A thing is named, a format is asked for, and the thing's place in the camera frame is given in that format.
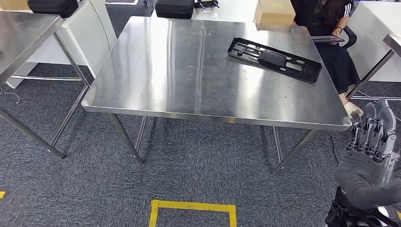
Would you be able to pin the cardboard box yellow label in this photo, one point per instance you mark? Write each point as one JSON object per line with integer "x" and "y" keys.
{"x": 274, "y": 12}

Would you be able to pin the black handheld controller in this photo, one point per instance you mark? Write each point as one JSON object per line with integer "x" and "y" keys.
{"x": 206, "y": 3}

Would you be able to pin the black plastic frame part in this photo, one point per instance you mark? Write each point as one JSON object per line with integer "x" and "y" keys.
{"x": 272, "y": 59}

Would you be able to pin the loose yellow floor tape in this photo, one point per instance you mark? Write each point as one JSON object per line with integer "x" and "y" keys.
{"x": 2, "y": 195}

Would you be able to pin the person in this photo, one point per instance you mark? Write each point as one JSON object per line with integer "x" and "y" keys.
{"x": 332, "y": 62}

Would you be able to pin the dark tablet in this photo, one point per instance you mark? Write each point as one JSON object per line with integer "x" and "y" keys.
{"x": 327, "y": 39}

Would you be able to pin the yellow floor tape square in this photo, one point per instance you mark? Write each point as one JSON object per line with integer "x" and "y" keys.
{"x": 188, "y": 205}

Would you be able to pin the plain cardboard box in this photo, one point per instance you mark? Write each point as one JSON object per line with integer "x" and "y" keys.
{"x": 12, "y": 4}

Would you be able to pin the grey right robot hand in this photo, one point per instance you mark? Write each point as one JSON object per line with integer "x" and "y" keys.
{"x": 360, "y": 169}

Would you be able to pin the black case yellow label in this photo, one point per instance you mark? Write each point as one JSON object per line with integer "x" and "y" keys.
{"x": 174, "y": 7}
{"x": 53, "y": 7}

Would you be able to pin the stainless steel workbench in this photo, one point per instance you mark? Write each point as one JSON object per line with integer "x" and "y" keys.
{"x": 188, "y": 69}

